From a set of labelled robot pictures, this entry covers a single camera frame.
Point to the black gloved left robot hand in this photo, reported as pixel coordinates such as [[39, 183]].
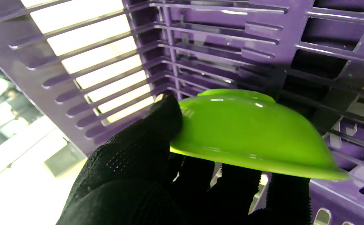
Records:
[[132, 175]]

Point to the lime green bowl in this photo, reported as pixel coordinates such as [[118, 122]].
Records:
[[247, 134]]

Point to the purple plastic dish rack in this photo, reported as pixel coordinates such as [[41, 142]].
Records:
[[263, 47]]

